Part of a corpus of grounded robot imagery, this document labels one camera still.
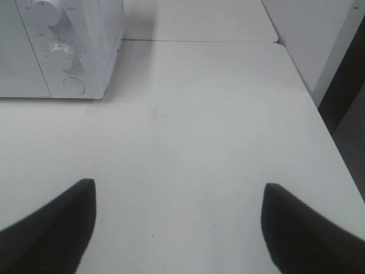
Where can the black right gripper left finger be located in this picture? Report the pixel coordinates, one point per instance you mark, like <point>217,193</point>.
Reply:
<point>54,238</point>

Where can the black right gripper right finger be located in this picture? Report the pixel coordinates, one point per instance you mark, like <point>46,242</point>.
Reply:
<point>300,240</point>

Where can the round white door button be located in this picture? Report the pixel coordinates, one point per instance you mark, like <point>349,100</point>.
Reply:
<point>74,86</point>

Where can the white timer knob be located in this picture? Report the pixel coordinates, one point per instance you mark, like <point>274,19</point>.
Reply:
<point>62,56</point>

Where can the white microwave oven body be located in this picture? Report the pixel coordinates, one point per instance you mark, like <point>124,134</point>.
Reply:
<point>93,29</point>

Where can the upper white power knob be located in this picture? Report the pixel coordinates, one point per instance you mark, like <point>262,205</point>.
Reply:
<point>48,12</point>

